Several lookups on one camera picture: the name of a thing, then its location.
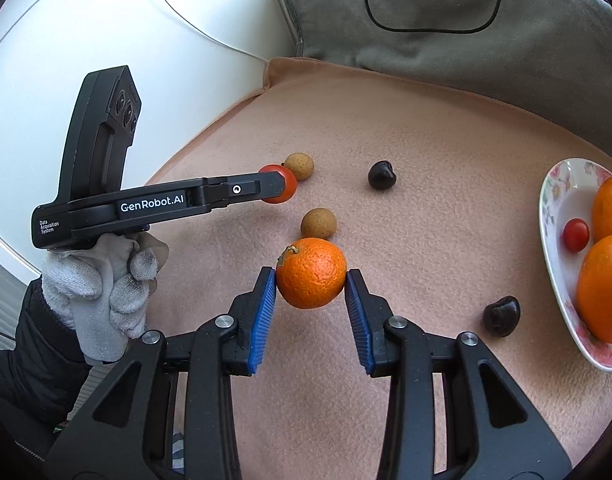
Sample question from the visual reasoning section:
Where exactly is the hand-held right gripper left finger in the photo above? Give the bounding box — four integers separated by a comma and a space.
45, 266, 278, 480

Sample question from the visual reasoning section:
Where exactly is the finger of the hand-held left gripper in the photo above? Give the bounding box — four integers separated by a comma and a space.
188, 171, 284, 213

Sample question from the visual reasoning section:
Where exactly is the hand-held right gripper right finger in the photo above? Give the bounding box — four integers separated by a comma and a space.
345, 268, 572, 480

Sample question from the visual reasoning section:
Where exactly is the red cherry tomato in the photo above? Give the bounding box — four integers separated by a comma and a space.
260, 164, 298, 205
563, 218, 590, 253

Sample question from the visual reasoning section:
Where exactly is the tangerine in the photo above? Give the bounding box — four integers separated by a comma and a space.
276, 237, 348, 310

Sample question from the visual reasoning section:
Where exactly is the brown longan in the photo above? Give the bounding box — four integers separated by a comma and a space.
301, 207, 338, 240
284, 152, 315, 181

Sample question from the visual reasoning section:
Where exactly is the dark brown chestnut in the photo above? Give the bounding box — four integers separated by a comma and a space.
368, 160, 398, 191
482, 296, 521, 337

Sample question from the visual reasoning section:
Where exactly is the floral white bowl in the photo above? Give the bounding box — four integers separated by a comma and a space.
538, 158, 612, 372

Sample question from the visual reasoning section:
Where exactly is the large orange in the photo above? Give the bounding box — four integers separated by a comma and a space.
591, 175, 612, 243
576, 235, 612, 345

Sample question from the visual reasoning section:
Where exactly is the person's left forearm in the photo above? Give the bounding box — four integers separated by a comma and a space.
0, 277, 94, 441

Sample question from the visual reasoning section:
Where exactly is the person's left hand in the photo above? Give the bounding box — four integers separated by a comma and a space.
41, 232, 169, 366

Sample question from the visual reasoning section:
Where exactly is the pink blanket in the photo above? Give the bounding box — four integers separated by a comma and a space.
61, 56, 612, 480

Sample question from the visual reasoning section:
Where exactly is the grey cushion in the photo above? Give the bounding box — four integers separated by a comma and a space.
278, 0, 612, 161

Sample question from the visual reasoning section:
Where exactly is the thin white cable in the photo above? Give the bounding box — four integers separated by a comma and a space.
128, 0, 268, 67

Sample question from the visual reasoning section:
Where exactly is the thick white power cable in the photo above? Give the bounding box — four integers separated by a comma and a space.
262, 0, 308, 57

